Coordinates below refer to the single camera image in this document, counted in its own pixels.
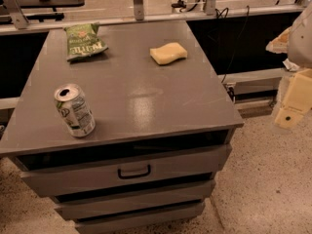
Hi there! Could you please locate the grey drawer cabinet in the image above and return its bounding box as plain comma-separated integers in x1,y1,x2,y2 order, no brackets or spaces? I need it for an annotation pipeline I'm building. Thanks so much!
0,19,245,234

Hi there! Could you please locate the black drawer handle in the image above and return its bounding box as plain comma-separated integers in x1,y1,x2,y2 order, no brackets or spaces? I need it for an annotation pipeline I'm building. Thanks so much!
117,165,151,180

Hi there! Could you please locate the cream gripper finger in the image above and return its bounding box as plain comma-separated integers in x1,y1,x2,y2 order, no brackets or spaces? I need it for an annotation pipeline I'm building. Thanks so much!
274,69,312,129
265,28,291,54

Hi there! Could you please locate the grey drawer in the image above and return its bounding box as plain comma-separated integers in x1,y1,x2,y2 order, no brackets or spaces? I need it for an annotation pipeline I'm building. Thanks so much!
21,144,232,197
56,179,215,219
75,200,205,234

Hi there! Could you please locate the middle grey drawer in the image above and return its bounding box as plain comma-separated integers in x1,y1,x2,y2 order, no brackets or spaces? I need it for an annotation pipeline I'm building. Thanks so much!
56,179,215,219

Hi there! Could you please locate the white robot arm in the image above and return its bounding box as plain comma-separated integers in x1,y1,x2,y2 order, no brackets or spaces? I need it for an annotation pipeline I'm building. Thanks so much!
266,3,312,129

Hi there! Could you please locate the top grey drawer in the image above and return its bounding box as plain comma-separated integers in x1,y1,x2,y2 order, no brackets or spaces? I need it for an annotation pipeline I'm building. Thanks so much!
21,144,232,197

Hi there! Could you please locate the silver 7up can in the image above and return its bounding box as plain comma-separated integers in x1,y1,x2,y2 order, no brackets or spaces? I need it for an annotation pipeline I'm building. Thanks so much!
54,84,96,137

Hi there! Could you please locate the bottom grey drawer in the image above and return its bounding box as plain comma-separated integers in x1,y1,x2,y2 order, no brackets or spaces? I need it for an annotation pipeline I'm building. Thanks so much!
75,200,205,234

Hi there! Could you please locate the metal railing frame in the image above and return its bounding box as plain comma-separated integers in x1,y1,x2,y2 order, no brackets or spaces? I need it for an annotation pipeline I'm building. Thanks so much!
0,0,311,35

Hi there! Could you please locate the yellow sponge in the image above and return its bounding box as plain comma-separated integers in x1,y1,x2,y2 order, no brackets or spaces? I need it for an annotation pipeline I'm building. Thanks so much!
149,42,188,65

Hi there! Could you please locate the green chip bag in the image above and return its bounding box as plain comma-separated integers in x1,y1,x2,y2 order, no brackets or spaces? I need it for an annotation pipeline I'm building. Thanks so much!
64,22,108,62

